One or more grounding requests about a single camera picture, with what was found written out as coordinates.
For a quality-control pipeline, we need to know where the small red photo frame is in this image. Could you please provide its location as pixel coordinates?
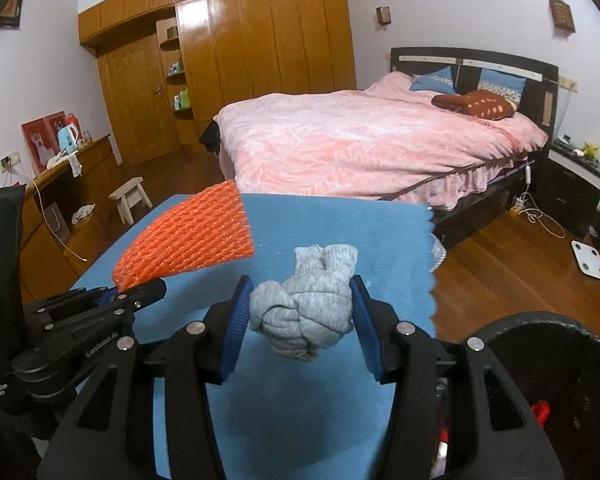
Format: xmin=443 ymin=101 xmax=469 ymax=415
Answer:
xmin=44 ymin=111 xmax=67 ymax=151

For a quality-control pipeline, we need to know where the large red photo frame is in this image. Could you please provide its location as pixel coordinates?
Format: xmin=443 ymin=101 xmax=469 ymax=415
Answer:
xmin=21 ymin=117 xmax=56 ymax=173

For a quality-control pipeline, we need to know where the red cloth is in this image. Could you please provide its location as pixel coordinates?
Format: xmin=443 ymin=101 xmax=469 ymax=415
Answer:
xmin=530 ymin=399 xmax=552 ymax=427

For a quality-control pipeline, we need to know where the black garment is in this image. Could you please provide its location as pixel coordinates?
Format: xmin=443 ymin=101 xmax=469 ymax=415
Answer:
xmin=198 ymin=120 xmax=221 ymax=153

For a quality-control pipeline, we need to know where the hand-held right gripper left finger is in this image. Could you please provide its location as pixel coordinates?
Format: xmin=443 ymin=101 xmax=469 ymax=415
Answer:
xmin=36 ymin=276 xmax=255 ymax=480

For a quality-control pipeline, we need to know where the dark nightstand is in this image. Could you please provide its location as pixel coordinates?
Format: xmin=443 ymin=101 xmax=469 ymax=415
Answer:
xmin=535 ymin=140 xmax=600 ymax=238

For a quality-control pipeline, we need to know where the white towel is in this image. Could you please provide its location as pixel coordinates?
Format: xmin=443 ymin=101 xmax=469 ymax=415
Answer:
xmin=47 ymin=152 xmax=83 ymax=178

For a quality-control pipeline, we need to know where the wooden sideboard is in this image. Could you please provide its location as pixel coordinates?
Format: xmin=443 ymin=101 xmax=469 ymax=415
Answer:
xmin=10 ymin=133 xmax=123 ymax=301

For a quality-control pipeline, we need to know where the dark wooden bed frame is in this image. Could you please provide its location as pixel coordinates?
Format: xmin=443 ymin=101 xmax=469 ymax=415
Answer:
xmin=390 ymin=47 xmax=559 ymax=251

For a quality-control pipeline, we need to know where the blue table cloth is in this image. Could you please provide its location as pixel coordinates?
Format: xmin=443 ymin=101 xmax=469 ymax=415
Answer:
xmin=67 ymin=192 xmax=438 ymax=480

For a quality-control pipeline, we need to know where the power strip with white cable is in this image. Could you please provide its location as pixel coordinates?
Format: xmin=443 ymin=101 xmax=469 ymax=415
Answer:
xmin=511 ymin=160 xmax=566 ymax=238

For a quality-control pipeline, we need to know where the light blue kettle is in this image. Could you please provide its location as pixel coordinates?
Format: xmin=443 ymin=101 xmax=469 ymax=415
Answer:
xmin=57 ymin=123 xmax=80 ymax=153

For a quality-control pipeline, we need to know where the orange foam net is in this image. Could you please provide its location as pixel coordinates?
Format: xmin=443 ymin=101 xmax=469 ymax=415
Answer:
xmin=111 ymin=182 xmax=255 ymax=291

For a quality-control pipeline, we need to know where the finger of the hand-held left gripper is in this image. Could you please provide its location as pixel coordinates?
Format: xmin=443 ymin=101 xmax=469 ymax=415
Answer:
xmin=22 ymin=285 xmax=123 ymax=328
xmin=80 ymin=277 xmax=168 ymax=331

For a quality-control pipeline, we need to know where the white bathroom scale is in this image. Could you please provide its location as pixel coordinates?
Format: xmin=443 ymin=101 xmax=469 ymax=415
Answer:
xmin=571 ymin=240 xmax=600 ymax=281

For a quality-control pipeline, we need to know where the black trash bin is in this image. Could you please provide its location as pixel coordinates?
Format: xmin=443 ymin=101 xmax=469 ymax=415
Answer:
xmin=430 ymin=311 xmax=600 ymax=480

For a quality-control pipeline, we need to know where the wooden wardrobe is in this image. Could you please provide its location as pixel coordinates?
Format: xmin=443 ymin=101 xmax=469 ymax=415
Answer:
xmin=78 ymin=0 xmax=357 ymax=166

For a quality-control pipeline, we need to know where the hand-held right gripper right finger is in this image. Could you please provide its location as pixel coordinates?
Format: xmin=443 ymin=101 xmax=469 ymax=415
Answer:
xmin=349 ymin=275 xmax=565 ymax=480

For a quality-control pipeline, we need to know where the blue pillow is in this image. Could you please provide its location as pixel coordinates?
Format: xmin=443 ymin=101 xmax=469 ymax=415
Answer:
xmin=477 ymin=68 xmax=527 ymax=103
xmin=410 ymin=66 xmax=456 ymax=95

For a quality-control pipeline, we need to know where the brown dotted pillow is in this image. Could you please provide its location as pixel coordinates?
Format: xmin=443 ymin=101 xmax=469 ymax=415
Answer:
xmin=431 ymin=91 xmax=518 ymax=121

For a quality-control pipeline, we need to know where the large wall lamp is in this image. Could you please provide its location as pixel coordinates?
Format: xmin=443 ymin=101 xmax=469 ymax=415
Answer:
xmin=549 ymin=0 xmax=577 ymax=33

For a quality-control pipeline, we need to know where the bed with pink cover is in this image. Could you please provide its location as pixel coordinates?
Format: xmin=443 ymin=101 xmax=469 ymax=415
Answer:
xmin=213 ymin=71 xmax=548 ymax=211

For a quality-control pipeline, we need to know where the small wooden stool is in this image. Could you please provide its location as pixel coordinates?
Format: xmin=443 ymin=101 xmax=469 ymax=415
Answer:
xmin=109 ymin=176 xmax=153 ymax=225

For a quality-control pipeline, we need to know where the grey sock ball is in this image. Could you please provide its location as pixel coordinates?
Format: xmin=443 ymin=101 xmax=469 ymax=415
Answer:
xmin=250 ymin=243 xmax=358 ymax=363

